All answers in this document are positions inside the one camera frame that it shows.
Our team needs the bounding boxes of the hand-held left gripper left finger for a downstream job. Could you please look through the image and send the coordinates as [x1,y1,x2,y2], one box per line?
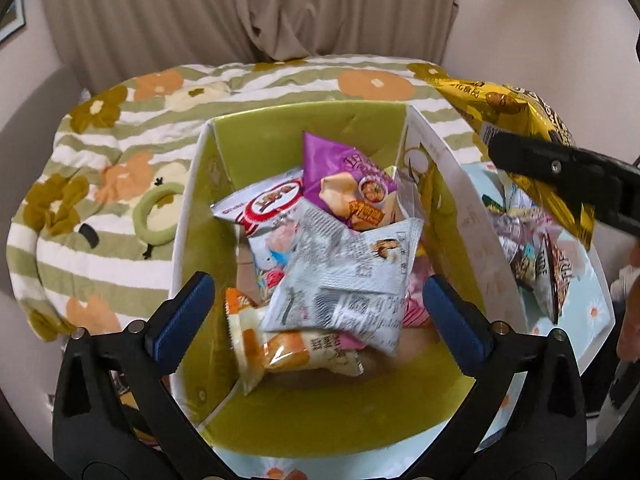
[52,271,226,480]

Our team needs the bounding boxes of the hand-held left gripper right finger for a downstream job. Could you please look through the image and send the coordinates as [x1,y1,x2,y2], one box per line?
[415,275,588,480]

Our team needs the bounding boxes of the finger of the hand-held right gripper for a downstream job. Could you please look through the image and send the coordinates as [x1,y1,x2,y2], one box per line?
[487,131,640,207]
[584,192,640,234]

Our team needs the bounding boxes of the pink striped snack packet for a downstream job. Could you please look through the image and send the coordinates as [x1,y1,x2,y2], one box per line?
[399,259,437,329]

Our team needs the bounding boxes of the gold snack packet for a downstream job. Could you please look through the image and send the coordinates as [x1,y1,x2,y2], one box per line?
[415,62,597,252]

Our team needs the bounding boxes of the orange and white snack packet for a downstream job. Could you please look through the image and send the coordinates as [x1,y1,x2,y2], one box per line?
[224,287,366,395]

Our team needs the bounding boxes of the white newsprint snack packet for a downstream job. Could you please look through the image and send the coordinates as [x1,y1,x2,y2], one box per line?
[261,205,426,359]

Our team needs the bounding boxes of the clear plastic snack packet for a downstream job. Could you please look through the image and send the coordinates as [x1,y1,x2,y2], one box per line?
[392,162,427,227]

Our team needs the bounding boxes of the red white blue snack packet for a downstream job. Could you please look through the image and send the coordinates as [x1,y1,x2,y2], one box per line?
[211,169,311,301]

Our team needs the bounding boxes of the green cardboard box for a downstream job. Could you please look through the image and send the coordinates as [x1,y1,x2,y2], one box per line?
[167,100,531,461]

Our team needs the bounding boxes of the purple snack packet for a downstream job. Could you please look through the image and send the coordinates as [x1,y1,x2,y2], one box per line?
[301,131,401,234]

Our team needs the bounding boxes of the blue daisy tablecloth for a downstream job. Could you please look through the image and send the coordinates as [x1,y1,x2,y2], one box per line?
[225,160,617,480]

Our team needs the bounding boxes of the red brown snack packet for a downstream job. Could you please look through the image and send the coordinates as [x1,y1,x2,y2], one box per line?
[506,244,544,292]

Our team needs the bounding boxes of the dark brown snack packet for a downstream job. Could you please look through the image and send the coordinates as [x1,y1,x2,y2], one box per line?
[534,232,572,324]

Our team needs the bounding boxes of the green striped floral blanket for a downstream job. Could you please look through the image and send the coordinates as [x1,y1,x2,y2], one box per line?
[7,55,482,344]

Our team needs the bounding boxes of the grey headboard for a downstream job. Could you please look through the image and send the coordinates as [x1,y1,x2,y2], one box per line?
[0,62,88,221]

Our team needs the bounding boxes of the beige curtain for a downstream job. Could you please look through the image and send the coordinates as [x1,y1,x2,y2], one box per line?
[40,0,462,79]

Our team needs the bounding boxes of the framed houses picture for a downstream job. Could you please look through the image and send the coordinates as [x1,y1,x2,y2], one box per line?
[0,0,27,44]

